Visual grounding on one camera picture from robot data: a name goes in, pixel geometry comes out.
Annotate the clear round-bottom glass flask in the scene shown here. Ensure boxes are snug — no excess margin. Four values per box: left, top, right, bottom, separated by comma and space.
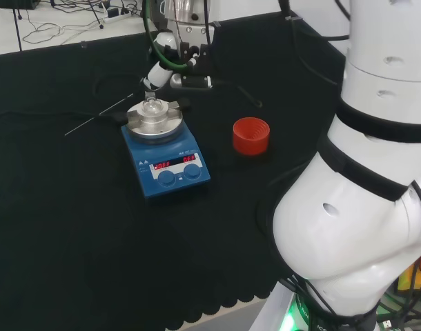
141, 97, 164, 117

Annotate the yellow stop button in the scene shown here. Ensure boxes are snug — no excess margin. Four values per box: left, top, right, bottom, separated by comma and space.
398, 254, 421, 297

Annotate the black bench cloth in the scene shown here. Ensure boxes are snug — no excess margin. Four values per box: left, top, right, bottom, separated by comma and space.
0, 10, 349, 328

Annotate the heater with blue base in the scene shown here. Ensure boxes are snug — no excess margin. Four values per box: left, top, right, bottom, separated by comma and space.
120, 97, 212, 201

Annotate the red ribbed flask ring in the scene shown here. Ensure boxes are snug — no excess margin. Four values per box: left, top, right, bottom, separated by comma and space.
232, 117, 271, 157

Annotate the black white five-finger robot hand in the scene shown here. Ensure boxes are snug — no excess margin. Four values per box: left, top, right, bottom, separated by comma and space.
140, 30, 215, 92

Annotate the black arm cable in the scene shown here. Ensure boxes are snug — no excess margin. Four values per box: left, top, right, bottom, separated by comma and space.
278, 0, 351, 87

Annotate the green cable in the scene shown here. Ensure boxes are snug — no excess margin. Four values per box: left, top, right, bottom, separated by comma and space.
142, 0, 198, 68

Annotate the thin metal temperature probe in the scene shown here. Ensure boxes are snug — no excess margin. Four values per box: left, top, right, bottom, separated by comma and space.
64, 92, 135, 137

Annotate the black tripod pole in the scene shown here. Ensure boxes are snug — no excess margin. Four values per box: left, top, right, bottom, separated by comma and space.
12, 0, 24, 52

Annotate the white power strip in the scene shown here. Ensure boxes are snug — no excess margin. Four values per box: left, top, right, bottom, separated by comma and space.
102, 7, 133, 25

